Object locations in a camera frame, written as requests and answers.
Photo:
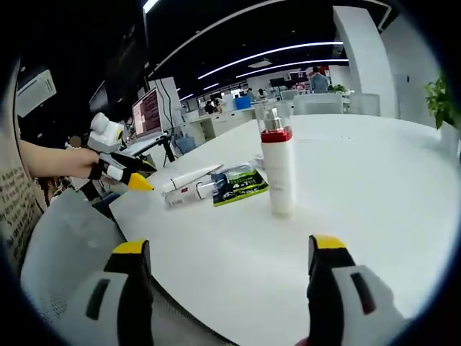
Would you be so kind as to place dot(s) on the white skincare tube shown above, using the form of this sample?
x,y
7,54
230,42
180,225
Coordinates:
x,y
183,179

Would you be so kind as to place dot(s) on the open laptop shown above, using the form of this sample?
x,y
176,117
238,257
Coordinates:
x,y
147,113

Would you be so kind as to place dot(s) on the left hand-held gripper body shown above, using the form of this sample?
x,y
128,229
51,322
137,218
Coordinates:
x,y
106,137

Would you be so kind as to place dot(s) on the tripod laptop stand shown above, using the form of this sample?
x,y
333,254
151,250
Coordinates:
x,y
158,144

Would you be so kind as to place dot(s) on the blue storage bin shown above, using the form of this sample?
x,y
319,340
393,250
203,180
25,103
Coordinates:
x,y
242,103

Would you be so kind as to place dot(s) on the grey mesh office chair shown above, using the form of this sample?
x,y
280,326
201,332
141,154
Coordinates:
x,y
72,234

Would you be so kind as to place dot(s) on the tall red-collared skincare pump bottle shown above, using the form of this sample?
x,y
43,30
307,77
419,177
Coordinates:
x,y
277,173

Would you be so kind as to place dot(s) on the white cabinet row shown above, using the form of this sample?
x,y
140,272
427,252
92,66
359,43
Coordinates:
x,y
216,124

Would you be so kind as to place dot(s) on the blue water jug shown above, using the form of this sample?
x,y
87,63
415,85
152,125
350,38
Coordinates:
x,y
185,145

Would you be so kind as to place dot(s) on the person's right hand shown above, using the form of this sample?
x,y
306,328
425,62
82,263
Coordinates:
x,y
303,342

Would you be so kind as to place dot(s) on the white mesh chair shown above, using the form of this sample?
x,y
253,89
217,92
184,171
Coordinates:
x,y
364,104
317,105

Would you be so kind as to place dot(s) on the long ceiling light strip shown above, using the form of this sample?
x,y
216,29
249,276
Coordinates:
x,y
291,65
149,4
273,52

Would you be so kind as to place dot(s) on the person's left hand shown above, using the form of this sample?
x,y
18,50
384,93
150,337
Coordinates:
x,y
77,162

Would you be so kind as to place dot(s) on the ceiling air conditioner unit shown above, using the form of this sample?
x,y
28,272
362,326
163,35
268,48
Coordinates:
x,y
36,92

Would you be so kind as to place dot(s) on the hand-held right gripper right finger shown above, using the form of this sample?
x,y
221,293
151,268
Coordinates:
x,y
353,310

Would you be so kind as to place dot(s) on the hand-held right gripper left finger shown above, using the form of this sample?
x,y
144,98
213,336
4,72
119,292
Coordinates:
x,y
101,310

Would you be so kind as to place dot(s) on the person's beige printed shirt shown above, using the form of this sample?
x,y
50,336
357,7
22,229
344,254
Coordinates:
x,y
16,202

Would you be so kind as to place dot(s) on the potted green plant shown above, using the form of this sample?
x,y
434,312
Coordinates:
x,y
441,104

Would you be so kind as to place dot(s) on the green black skincare sachet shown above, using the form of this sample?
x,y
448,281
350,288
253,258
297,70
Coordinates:
x,y
241,189

